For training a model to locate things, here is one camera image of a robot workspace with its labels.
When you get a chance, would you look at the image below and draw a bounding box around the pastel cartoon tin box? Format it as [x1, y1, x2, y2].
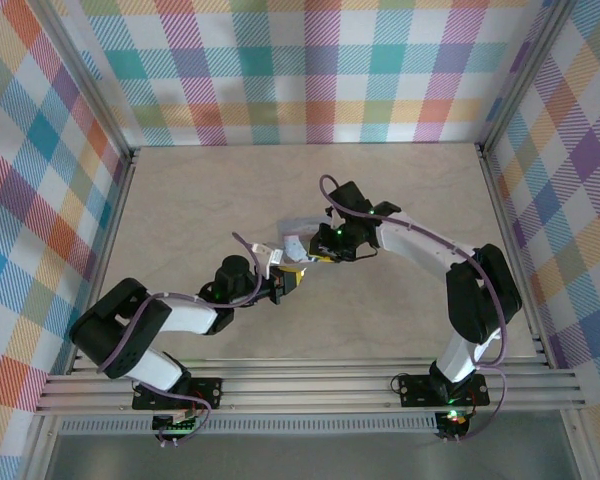
[278, 216, 332, 266]

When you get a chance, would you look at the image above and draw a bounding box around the left controller board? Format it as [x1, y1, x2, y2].
[152, 412, 202, 444]

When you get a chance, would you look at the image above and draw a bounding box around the controller board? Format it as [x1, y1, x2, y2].
[436, 409, 469, 439]
[152, 412, 202, 444]

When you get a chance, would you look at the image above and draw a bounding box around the grey metal shelf plate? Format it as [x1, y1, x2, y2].
[44, 430, 581, 480]

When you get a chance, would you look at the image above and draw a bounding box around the right controller board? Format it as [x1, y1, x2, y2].
[436, 409, 469, 439]

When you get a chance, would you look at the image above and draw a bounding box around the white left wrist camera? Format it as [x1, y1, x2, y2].
[251, 241, 284, 277]

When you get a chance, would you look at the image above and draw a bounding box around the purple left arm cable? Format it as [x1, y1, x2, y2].
[97, 230, 277, 374]

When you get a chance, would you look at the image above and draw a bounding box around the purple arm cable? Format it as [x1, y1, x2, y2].
[318, 173, 512, 444]
[97, 230, 277, 374]

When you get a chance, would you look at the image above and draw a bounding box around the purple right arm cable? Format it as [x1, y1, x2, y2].
[318, 173, 512, 444]

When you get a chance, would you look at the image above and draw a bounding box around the aluminium cross rail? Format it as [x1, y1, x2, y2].
[34, 356, 589, 414]

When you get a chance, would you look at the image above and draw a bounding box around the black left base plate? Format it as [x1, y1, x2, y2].
[131, 376, 224, 412]

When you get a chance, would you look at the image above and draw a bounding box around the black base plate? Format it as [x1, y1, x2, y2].
[396, 373, 490, 408]
[131, 376, 224, 412]

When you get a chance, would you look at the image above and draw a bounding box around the grey slotted cable duct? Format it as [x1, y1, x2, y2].
[59, 418, 439, 436]

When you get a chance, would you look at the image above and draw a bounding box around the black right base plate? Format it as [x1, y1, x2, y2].
[396, 373, 490, 408]

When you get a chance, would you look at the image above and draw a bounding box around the aluminium side rail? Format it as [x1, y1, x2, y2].
[476, 143, 555, 367]

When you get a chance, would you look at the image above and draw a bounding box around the aluminium corner post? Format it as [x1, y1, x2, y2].
[27, 0, 144, 161]
[478, 0, 580, 159]

